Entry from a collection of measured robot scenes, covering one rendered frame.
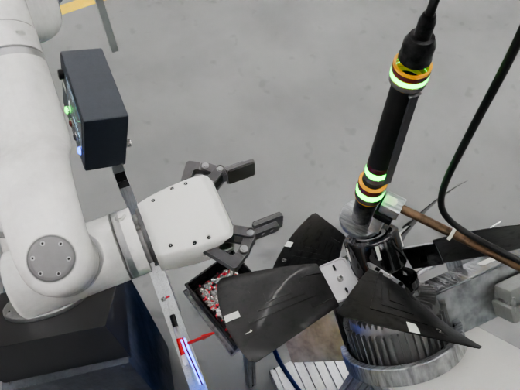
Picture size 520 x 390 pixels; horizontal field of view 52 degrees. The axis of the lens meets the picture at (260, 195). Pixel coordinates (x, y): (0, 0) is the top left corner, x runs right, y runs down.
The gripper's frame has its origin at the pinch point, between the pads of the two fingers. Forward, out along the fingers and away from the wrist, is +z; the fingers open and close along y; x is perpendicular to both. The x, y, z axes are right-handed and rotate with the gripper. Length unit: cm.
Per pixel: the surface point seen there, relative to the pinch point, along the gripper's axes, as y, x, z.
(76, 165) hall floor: -146, -165, -39
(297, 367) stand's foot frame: -8, -157, 20
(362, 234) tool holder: 2.8, -19.5, 17.3
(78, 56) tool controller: -80, -41, -16
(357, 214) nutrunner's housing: 0.6, -16.3, 17.0
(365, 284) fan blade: 8.0, -29.4, 16.9
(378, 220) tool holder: 3.6, -14.4, 18.8
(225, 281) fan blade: -11, -50, -3
